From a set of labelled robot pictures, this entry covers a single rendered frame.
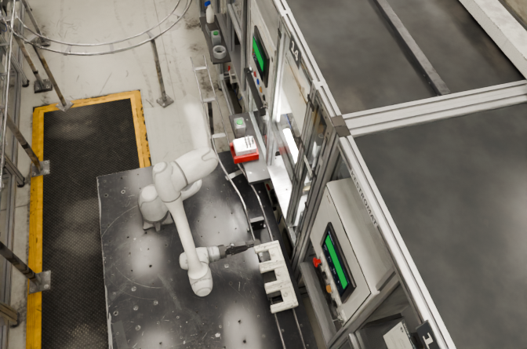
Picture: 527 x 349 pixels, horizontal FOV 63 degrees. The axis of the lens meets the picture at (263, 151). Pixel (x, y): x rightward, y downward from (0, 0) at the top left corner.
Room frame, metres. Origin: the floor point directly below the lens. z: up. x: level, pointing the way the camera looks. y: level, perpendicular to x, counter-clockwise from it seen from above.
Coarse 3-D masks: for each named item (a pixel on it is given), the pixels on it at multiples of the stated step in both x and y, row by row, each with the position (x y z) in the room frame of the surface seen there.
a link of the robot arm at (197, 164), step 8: (192, 152) 1.15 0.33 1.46; (200, 152) 1.15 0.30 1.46; (208, 152) 1.16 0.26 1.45; (176, 160) 1.10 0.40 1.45; (184, 160) 1.09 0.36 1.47; (192, 160) 1.10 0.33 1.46; (200, 160) 1.11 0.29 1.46; (208, 160) 1.12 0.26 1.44; (216, 160) 1.14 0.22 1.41; (184, 168) 1.06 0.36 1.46; (192, 168) 1.06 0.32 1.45; (200, 168) 1.07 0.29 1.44; (208, 168) 1.09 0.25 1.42; (192, 176) 1.03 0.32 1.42; (200, 176) 1.05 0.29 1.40; (192, 184) 1.19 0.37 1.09; (200, 184) 1.32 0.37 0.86; (184, 192) 1.22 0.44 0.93; (192, 192) 1.24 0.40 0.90
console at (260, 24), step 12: (252, 0) 1.85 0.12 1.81; (252, 12) 1.85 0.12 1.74; (264, 12) 1.76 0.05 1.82; (252, 24) 1.84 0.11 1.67; (264, 24) 1.65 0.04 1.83; (252, 36) 1.83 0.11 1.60; (264, 36) 1.63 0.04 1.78; (276, 36) 1.59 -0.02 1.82; (252, 48) 1.83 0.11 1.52; (264, 48) 1.60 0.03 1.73; (252, 60) 1.82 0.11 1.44; (264, 60) 1.57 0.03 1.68; (276, 60) 1.48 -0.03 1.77; (264, 72) 1.56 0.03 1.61; (264, 84) 1.54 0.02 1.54; (264, 96) 1.56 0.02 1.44
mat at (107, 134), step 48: (96, 96) 2.69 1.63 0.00; (48, 144) 2.09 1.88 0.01; (96, 144) 2.13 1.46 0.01; (144, 144) 2.17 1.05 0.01; (48, 192) 1.62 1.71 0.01; (96, 192) 1.66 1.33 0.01; (48, 240) 1.22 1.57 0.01; (96, 240) 1.25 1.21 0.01; (96, 288) 0.90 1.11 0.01; (48, 336) 0.55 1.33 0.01; (96, 336) 0.58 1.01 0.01
